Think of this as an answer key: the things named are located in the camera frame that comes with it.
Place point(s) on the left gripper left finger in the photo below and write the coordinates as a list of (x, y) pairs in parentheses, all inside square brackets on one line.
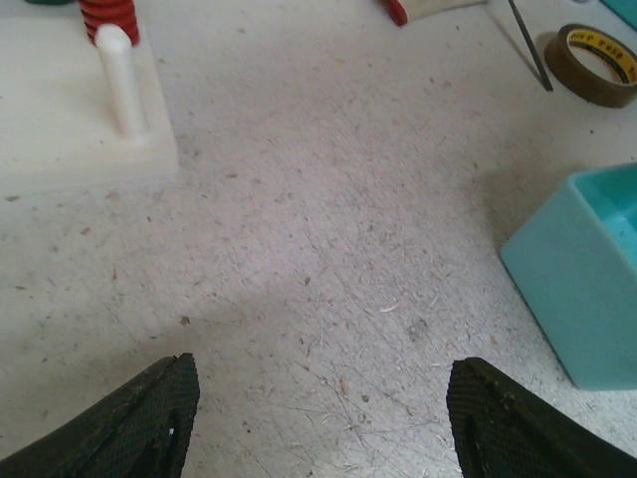
[(142, 429)]

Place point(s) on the brown tape roll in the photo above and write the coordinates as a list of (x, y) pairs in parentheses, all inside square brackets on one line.
[(593, 65)]

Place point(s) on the beige work glove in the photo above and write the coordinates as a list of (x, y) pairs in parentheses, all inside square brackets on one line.
[(403, 12)]

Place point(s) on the yellow black slim screwdriver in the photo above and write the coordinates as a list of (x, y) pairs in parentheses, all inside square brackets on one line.
[(543, 76)]

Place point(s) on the white peg fixture base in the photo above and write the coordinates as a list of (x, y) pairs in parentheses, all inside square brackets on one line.
[(58, 126)]

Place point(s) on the blue plastic tray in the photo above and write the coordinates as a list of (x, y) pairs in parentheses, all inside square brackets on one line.
[(574, 262)]

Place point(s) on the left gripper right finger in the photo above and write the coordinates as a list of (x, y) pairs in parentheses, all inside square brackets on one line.
[(501, 429)]

